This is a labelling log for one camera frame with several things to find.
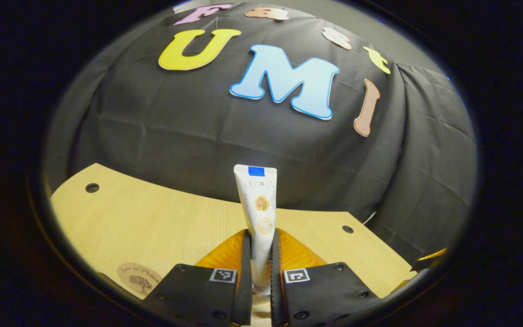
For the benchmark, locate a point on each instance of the round cork coaster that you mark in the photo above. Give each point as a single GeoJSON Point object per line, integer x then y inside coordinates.
{"type": "Point", "coordinates": [136, 279]}

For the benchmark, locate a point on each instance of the white toothpaste tube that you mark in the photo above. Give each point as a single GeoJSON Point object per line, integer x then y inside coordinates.
{"type": "Point", "coordinates": [257, 200]}

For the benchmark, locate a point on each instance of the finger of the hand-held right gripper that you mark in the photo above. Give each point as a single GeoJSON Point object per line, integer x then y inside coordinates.
{"type": "Point", "coordinates": [429, 261]}

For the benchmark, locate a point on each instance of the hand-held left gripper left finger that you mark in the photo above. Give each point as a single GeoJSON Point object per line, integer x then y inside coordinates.
{"type": "Point", "coordinates": [247, 290]}

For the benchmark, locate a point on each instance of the black backdrop cloth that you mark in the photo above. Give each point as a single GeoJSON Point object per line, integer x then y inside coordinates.
{"type": "Point", "coordinates": [198, 136]}

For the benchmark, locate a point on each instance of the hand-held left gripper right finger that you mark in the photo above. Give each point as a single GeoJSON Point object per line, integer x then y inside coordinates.
{"type": "Point", "coordinates": [276, 290]}

